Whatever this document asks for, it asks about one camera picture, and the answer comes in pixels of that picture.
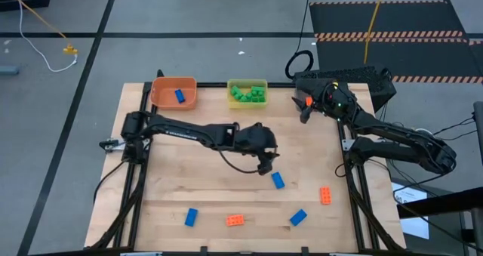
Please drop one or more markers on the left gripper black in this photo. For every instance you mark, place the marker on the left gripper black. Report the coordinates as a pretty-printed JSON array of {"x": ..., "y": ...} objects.
[{"x": 258, "y": 140}]

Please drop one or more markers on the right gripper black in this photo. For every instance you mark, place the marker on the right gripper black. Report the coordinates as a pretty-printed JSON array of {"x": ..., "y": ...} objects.
[{"x": 324, "y": 99}]

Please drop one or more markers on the orange toy brick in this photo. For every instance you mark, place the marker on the orange toy brick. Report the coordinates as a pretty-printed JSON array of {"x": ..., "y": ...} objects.
[
  {"x": 309, "y": 101},
  {"x": 325, "y": 195},
  {"x": 235, "y": 220}
]

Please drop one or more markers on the blue toy brick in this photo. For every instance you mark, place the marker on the blue toy brick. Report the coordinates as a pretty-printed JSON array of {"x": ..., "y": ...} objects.
[
  {"x": 191, "y": 217},
  {"x": 278, "y": 180},
  {"x": 180, "y": 96},
  {"x": 298, "y": 217}
]

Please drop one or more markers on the green toy brick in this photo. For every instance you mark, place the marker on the green toy brick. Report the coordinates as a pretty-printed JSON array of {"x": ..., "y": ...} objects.
[
  {"x": 246, "y": 97},
  {"x": 258, "y": 99},
  {"x": 258, "y": 90},
  {"x": 236, "y": 92}
]

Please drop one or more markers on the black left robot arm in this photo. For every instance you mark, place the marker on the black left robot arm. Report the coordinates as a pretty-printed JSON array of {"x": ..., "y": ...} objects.
[{"x": 188, "y": 132}]

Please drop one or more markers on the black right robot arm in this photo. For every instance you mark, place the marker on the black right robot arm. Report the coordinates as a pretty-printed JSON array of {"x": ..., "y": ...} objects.
[{"x": 392, "y": 150}]

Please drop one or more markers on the grey translucent plastic bin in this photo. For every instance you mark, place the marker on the grey translucent plastic bin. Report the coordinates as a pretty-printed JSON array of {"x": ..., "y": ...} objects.
[{"x": 302, "y": 85}]

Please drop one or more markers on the yellow plastic bin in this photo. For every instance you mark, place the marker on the yellow plastic bin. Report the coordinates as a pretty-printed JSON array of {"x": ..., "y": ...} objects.
[{"x": 245, "y": 105}]

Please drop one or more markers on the black perforated metal case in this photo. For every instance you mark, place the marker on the black perforated metal case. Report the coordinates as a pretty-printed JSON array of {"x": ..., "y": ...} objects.
[{"x": 362, "y": 76}]

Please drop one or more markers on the black table edge clamp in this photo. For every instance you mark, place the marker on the black table edge clamp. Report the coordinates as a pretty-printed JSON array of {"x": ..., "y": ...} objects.
[
  {"x": 305, "y": 251},
  {"x": 203, "y": 251}
]

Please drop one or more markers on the black hazard-striped floor mat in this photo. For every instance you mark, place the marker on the black hazard-striped floor mat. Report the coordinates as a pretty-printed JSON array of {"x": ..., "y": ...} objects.
[{"x": 377, "y": 18}]

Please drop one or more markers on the orange plastic bin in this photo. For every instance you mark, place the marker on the orange plastic bin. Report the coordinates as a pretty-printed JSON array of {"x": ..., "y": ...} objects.
[{"x": 164, "y": 97}]

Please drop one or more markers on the small black pointed object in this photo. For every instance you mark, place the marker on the small black pointed object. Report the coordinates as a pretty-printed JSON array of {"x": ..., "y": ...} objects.
[{"x": 160, "y": 74}]

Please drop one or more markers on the white paper sheet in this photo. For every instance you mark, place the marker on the white paper sheet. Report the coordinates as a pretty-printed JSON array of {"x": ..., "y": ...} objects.
[{"x": 415, "y": 227}]

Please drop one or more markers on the black stand beam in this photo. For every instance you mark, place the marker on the black stand beam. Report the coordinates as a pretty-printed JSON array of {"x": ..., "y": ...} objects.
[{"x": 445, "y": 202}]

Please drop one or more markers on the grey flat object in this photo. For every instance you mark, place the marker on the grey flat object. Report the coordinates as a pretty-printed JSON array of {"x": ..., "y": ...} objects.
[{"x": 9, "y": 70}]

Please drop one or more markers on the silver table bracket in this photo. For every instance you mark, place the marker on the silver table bracket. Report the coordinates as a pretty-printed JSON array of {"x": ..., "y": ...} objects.
[
  {"x": 346, "y": 144},
  {"x": 113, "y": 144}
]

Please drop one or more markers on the black aluminium table frame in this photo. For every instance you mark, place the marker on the black aluminium table frame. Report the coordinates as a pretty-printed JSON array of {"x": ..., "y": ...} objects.
[{"x": 211, "y": 85}]

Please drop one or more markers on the grey post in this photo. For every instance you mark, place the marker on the grey post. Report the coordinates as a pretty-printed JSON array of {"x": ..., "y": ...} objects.
[{"x": 479, "y": 135}]

